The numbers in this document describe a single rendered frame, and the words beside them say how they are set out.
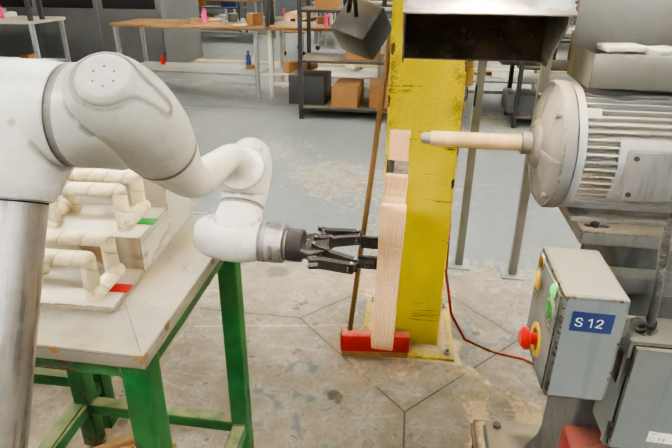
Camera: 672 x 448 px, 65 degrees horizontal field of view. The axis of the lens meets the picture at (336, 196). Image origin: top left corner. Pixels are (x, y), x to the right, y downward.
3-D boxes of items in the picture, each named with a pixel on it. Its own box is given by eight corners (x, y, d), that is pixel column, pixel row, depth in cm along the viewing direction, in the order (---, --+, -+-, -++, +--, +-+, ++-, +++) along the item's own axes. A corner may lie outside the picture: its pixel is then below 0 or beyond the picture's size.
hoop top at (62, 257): (99, 262, 106) (97, 248, 105) (92, 270, 103) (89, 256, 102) (6, 256, 108) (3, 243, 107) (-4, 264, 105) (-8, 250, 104)
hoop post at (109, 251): (124, 273, 117) (117, 236, 113) (118, 281, 114) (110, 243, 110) (110, 272, 117) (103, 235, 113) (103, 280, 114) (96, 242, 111)
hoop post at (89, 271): (106, 294, 110) (98, 255, 106) (98, 303, 107) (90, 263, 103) (91, 293, 110) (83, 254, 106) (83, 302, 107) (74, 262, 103)
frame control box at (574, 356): (637, 353, 106) (671, 240, 96) (687, 440, 86) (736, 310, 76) (512, 341, 109) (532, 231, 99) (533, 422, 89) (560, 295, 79)
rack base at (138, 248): (172, 239, 134) (168, 206, 131) (146, 273, 119) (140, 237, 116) (70, 234, 136) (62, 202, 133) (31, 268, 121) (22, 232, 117)
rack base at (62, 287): (145, 272, 120) (145, 268, 119) (114, 312, 106) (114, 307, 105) (31, 266, 122) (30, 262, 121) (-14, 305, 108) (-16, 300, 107)
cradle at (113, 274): (129, 272, 117) (126, 259, 115) (104, 302, 106) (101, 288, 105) (114, 271, 117) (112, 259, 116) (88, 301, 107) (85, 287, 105)
